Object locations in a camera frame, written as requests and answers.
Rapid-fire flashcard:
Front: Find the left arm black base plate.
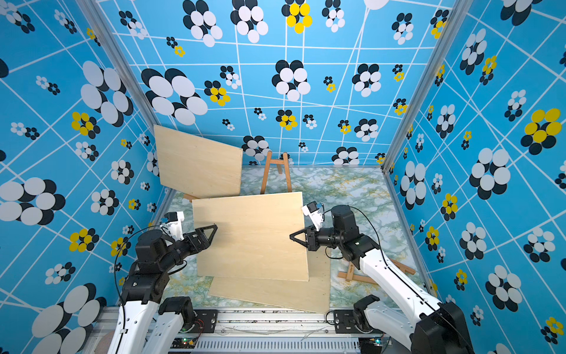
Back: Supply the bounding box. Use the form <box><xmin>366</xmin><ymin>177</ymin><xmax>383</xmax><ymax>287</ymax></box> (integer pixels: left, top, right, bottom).
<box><xmin>155</xmin><ymin>308</ymin><xmax>220</xmax><ymax>334</ymax></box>

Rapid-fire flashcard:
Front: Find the aluminium front rail frame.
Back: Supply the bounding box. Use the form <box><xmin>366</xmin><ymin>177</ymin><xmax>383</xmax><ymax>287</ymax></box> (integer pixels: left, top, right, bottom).
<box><xmin>81</xmin><ymin>304</ymin><xmax>470</xmax><ymax>354</ymax></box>

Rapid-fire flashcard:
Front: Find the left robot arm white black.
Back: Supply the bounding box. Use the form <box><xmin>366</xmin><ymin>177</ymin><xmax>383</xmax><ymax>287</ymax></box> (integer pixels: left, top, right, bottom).
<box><xmin>108</xmin><ymin>224</ymin><xmax>218</xmax><ymax>353</ymax></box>

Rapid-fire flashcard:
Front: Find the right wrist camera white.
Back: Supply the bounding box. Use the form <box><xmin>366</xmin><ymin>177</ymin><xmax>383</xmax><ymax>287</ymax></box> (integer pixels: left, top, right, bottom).
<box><xmin>302</xmin><ymin>201</ymin><xmax>324</xmax><ymax>232</ymax></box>

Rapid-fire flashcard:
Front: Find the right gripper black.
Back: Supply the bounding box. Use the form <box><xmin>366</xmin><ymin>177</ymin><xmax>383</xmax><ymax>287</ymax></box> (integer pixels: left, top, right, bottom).
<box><xmin>292</xmin><ymin>223</ymin><xmax>345</xmax><ymax>253</ymax></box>

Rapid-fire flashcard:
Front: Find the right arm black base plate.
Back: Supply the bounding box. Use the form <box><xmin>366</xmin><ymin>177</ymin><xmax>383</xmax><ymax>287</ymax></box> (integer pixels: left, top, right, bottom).
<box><xmin>326</xmin><ymin>310</ymin><xmax>384</xmax><ymax>336</ymax></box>

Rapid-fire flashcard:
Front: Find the plywood board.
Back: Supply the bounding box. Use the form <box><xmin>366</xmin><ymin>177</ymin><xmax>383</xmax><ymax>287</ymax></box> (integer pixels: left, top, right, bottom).
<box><xmin>153</xmin><ymin>125</ymin><xmax>243</xmax><ymax>199</ymax></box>
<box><xmin>209</xmin><ymin>254</ymin><xmax>331</xmax><ymax>314</ymax></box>
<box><xmin>192</xmin><ymin>192</ymin><xmax>309</xmax><ymax>281</ymax></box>

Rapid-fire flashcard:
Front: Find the wooden easel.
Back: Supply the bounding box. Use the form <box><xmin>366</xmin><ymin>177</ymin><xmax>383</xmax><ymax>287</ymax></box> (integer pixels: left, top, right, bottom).
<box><xmin>259</xmin><ymin>150</ymin><xmax>293</xmax><ymax>196</ymax></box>
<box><xmin>183</xmin><ymin>194</ymin><xmax>197</xmax><ymax>202</ymax></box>
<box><xmin>338</xmin><ymin>257</ymin><xmax>417</xmax><ymax>288</ymax></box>

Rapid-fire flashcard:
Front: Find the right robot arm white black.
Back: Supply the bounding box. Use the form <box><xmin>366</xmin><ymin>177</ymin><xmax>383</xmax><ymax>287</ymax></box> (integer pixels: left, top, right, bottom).
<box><xmin>290</xmin><ymin>201</ymin><xmax>474</xmax><ymax>353</ymax></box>

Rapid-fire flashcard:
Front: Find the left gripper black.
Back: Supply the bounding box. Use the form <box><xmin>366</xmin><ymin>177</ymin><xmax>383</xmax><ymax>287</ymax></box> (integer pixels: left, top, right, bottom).
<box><xmin>160</xmin><ymin>223</ymin><xmax>218</xmax><ymax>272</ymax></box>

